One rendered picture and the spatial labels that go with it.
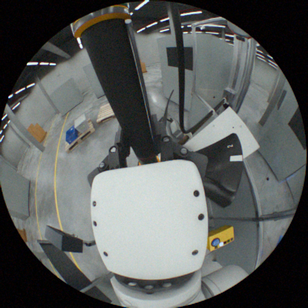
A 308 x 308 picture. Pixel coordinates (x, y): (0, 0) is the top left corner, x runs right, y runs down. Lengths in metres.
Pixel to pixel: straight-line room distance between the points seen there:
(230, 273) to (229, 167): 0.20
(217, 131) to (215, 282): 0.55
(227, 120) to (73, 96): 7.38
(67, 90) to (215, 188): 7.43
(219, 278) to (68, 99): 7.60
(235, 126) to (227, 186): 0.36
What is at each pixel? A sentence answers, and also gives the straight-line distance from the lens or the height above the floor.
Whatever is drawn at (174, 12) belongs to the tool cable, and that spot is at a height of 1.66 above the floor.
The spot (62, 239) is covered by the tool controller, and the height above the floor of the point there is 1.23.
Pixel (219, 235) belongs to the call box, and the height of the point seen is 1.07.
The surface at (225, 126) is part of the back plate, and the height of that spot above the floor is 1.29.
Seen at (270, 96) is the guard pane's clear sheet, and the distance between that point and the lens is 0.76.
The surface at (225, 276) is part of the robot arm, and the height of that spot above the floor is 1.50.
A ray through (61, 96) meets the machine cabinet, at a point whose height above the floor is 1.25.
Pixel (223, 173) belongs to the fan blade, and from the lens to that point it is 0.24.
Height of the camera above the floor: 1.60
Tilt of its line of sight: 58 degrees down
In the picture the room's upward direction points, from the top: 16 degrees counter-clockwise
